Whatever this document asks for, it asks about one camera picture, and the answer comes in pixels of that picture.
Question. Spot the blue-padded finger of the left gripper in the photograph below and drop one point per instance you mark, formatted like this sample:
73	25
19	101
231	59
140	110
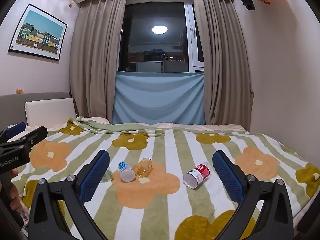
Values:
15	130

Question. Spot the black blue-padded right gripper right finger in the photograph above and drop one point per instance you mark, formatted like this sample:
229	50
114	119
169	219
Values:
275	219

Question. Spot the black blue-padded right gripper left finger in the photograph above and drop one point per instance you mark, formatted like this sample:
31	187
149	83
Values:
46	218

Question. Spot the clear green-printed plastic cup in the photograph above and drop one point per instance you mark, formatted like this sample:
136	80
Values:
108	176

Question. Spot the white blue-label plastic cup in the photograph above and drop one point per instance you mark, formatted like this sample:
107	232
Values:
126	172

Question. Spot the amber transparent plastic cup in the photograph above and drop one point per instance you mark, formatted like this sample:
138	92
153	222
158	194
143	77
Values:
143	168

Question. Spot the person's left hand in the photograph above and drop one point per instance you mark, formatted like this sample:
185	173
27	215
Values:
15	202

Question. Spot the grey headboard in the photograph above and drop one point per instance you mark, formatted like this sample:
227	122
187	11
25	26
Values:
12	106

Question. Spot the small orange object on headboard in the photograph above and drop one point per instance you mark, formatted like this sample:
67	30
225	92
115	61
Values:
19	91

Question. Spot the white pillow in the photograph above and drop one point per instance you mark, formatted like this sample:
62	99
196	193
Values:
49	113

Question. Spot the framed houses picture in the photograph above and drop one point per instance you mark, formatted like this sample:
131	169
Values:
38	33

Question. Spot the left beige curtain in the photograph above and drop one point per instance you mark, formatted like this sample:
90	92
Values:
94	56

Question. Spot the beige curtain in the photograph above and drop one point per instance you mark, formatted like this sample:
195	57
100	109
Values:
94	56
228	96

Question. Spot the striped floral blanket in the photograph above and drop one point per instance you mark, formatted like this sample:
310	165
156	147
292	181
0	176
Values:
160	206

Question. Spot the right beige curtain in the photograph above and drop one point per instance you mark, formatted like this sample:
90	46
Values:
228	96

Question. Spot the light blue hanging cloth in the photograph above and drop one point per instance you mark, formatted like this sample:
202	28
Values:
159	97

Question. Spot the dark window with white frame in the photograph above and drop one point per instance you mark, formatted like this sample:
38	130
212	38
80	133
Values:
160	37

